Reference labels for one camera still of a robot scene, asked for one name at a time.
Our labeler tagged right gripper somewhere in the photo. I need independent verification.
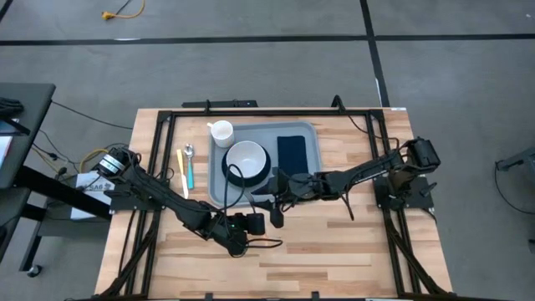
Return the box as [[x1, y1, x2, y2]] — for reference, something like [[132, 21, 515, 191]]
[[250, 166, 325, 230]]

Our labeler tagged dark teal plate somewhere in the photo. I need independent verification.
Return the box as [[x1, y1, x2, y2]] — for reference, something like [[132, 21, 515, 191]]
[[221, 144, 272, 188]]

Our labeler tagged white ribbed bowl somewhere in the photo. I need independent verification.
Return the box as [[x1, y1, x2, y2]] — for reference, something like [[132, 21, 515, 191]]
[[226, 140, 268, 180]]

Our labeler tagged navy cloth napkin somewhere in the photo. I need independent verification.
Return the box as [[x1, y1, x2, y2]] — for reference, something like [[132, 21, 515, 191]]
[[277, 135, 309, 176]]

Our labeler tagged white mug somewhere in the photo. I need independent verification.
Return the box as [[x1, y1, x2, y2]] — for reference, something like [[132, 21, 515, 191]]
[[206, 120, 235, 149]]

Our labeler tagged teal-handled spoon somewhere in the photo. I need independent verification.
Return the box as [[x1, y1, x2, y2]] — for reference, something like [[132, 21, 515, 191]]
[[184, 143, 196, 191]]

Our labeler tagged yellow-handled knife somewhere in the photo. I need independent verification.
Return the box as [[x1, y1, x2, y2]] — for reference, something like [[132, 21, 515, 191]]
[[176, 149, 190, 200]]

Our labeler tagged grey plastic tray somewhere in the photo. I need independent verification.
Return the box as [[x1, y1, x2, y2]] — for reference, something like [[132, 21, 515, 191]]
[[207, 120, 323, 208]]

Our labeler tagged black power strip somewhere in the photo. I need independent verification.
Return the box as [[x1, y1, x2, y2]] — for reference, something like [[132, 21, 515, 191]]
[[181, 99, 259, 109]]

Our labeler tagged white cardboard box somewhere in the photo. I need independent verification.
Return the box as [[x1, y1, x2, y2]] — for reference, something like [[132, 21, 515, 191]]
[[69, 169, 118, 221]]

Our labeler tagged black desk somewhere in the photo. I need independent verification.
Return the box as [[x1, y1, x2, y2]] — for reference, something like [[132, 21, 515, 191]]
[[0, 82, 57, 191]]

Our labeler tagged white paper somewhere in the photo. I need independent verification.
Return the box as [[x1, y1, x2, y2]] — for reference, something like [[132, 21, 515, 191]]
[[0, 135, 13, 168]]

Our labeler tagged black bundle on desk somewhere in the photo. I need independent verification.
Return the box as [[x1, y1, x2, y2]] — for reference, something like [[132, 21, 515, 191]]
[[0, 97, 25, 120]]

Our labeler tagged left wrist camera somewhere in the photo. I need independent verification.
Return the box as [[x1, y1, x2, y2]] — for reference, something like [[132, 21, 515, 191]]
[[246, 212, 267, 236]]

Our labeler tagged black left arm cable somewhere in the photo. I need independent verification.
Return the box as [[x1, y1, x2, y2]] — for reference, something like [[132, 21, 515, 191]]
[[223, 163, 284, 251]]

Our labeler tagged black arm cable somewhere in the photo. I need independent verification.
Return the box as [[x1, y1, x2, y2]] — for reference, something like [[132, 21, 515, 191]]
[[331, 94, 400, 151], [223, 163, 284, 251]]

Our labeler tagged black aluminium table frame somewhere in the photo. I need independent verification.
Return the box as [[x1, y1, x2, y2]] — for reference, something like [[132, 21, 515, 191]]
[[94, 107, 455, 301]]

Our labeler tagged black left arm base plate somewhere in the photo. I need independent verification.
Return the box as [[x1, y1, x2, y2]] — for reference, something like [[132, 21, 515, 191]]
[[109, 183, 167, 212]]

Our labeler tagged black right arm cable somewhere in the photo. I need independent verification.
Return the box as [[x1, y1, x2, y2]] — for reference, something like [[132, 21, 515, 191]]
[[331, 94, 400, 151]]

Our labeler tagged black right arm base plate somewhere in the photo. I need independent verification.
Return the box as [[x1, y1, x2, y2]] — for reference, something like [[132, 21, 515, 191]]
[[374, 176, 436, 210]]

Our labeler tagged yellow coiled cable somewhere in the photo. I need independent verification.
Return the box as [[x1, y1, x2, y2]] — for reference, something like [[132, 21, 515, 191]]
[[79, 148, 110, 172]]

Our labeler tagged black cable with plug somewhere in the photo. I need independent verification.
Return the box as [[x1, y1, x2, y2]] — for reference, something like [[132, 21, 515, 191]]
[[31, 129, 101, 176]]

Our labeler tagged black desk leg frame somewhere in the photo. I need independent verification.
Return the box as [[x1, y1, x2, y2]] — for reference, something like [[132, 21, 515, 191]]
[[12, 165, 114, 273]]

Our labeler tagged black looped floor cable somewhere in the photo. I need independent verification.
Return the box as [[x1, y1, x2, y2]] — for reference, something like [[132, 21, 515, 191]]
[[492, 161, 535, 219]]

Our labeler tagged yellow floor cable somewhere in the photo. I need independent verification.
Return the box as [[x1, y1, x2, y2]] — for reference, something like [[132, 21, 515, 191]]
[[101, 0, 146, 21]]

